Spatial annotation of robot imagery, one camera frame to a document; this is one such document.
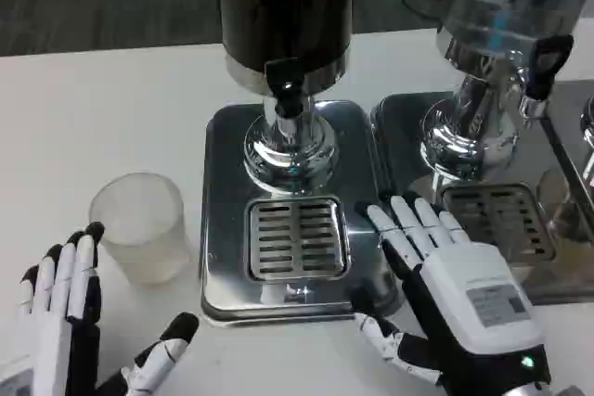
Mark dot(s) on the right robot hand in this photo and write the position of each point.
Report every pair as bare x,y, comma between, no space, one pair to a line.
464,284

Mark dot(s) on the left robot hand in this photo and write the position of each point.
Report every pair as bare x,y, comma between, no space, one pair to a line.
51,303

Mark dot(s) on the steel drip grid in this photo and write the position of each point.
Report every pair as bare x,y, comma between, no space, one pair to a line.
501,215
297,238

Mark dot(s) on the clear ribbed glass cup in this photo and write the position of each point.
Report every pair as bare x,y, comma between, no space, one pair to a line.
139,229

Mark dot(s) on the steel base tray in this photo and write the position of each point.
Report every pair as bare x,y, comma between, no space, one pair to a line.
223,210
404,145

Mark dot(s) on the black tap of steel dispenser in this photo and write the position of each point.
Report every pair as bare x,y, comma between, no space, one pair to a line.
547,64

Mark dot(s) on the shiny steel drink dispenser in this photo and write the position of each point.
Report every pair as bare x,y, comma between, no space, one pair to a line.
492,20

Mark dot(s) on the black tap of dark dispenser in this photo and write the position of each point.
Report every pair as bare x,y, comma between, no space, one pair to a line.
283,83

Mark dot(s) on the dark tank drink dispenser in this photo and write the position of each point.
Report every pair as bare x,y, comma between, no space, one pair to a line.
283,6

